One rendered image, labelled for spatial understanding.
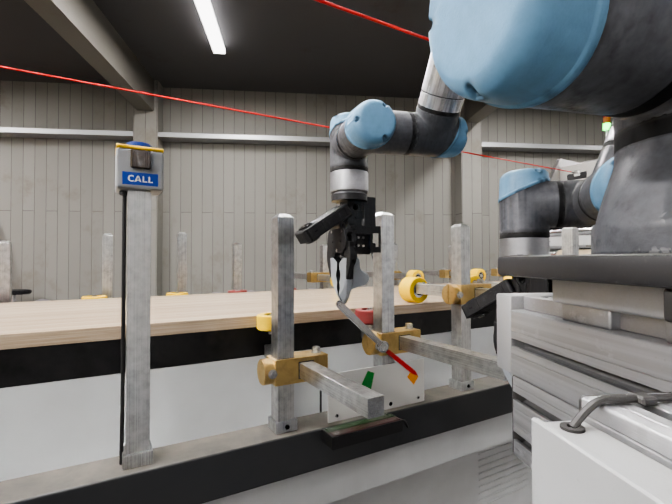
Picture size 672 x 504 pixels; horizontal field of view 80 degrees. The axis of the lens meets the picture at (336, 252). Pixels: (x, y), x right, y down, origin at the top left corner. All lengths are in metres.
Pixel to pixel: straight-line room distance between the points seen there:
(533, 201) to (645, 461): 0.51
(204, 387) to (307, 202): 4.76
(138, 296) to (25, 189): 5.89
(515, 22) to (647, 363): 0.25
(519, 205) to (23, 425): 0.97
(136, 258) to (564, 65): 0.64
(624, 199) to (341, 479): 0.80
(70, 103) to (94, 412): 5.82
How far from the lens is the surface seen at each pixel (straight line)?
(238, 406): 1.05
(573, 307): 0.43
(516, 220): 0.70
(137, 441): 0.79
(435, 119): 0.73
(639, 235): 0.36
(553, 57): 0.29
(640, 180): 0.37
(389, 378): 0.95
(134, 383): 0.76
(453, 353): 0.83
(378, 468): 1.04
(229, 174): 5.75
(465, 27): 0.32
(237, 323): 0.99
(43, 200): 6.47
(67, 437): 1.02
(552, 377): 0.46
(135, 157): 0.73
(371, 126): 0.68
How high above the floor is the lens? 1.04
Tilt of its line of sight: 1 degrees up
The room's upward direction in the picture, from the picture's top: straight up
